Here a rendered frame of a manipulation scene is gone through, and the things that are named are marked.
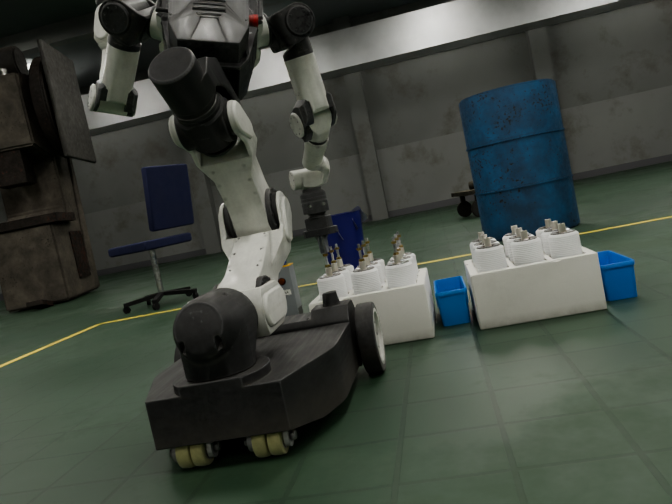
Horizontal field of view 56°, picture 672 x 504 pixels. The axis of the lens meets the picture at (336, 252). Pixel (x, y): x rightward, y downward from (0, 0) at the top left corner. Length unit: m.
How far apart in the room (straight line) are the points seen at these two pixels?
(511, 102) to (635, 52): 8.55
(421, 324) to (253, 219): 0.66
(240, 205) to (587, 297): 1.10
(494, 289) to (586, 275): 0.28
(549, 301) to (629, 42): 10.93
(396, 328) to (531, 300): 0.43
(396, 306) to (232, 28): 0.99
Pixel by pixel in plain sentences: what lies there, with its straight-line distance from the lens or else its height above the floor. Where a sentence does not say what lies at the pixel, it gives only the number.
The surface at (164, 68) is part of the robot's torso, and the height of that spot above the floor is 0.86.
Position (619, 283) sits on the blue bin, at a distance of 2.24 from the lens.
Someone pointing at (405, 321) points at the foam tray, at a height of 0.07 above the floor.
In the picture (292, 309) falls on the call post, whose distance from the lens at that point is 2.22.
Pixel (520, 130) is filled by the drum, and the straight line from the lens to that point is 4.39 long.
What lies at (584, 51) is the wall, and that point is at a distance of 12.64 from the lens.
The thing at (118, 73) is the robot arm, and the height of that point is 0.97.
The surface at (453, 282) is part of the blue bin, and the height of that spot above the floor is 0.10.
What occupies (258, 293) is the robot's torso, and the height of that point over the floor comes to 0.33.
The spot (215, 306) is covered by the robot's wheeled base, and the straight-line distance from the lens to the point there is 1.32.
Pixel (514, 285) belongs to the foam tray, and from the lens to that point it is 2.07.
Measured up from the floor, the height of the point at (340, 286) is 0.21.
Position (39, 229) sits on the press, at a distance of 7.93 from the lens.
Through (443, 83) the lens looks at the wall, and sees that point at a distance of 12.27.
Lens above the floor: 0.49
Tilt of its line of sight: 4 degrees down
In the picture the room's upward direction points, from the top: 12 degrees counter-clockwise
